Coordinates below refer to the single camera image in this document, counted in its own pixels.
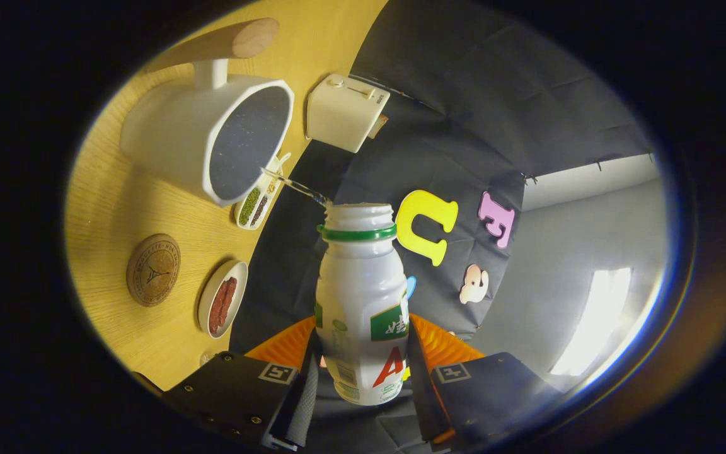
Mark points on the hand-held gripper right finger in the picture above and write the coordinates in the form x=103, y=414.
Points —
x=495, y=384

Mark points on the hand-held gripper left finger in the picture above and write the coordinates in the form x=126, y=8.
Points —
x=237, y=384

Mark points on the round wooden coaster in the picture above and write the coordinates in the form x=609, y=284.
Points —
x=153, y=270

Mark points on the white juice bottle green label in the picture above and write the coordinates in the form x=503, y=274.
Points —
x=357, y=284

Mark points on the clear juice stream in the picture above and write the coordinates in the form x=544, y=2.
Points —
x=297, y=186

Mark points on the reddish meat slice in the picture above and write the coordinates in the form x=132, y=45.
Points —
x=217, y=315
x=229, y=293

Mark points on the white round plate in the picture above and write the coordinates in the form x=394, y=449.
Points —
x=208, y=296

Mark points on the white divided dish with beans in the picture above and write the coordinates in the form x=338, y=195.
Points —
x=249, y=205

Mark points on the wooden table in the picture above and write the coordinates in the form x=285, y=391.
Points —
x=123, y=208

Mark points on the brown toast slice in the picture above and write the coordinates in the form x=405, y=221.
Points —
x=378, y=126

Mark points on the cream toaster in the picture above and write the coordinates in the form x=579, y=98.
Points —
x=341, y=113

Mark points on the black backdrop cloth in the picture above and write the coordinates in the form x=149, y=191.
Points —
x=464, y=94

